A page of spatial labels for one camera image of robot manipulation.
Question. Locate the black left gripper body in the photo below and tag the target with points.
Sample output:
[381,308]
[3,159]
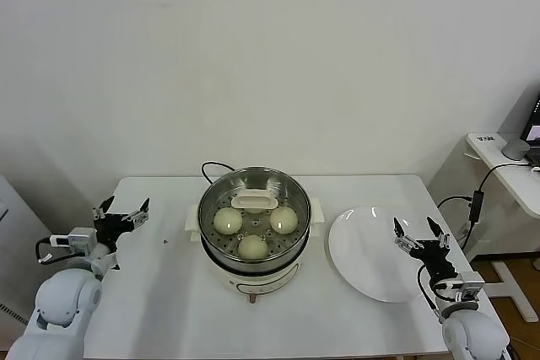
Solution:
[110,229]

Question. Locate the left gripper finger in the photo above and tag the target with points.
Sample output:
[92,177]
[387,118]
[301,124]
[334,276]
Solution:
[103,208]
[138,214]

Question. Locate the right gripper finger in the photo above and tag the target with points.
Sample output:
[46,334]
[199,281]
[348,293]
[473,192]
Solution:
[405,238]
[439,235]

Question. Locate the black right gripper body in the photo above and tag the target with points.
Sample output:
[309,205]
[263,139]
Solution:
[436,261]

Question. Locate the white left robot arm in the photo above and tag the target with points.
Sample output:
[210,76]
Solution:
[63,301]

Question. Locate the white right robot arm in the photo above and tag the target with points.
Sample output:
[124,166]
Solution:
[472,330]

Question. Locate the stainless steel steamer basket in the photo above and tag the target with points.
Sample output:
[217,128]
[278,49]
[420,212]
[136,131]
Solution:
[253,268]

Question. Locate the white round plate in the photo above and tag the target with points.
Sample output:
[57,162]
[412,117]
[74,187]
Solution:
[367,250]

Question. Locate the white desk foot bar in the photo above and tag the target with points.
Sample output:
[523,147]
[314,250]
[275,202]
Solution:
[514,288]

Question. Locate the white cabinet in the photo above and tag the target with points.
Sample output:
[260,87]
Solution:
[17,225]

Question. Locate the white side desk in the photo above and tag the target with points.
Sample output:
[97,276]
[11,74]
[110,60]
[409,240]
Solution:
[510,183]

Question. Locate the grey round puck device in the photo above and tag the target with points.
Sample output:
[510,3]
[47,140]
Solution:
[515,148]

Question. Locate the cream electric cooker base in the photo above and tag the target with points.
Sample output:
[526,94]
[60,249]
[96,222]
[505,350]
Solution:
[253,284]

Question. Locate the black laptop screen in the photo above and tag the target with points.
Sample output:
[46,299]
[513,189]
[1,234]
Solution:
[532,124]

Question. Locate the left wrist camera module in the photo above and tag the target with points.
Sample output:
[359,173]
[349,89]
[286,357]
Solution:
[78,240]

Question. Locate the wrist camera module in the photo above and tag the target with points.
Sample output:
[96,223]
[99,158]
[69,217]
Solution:
[469,285]
[78,240]

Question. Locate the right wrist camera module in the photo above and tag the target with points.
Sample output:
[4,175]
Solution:
[469,285]

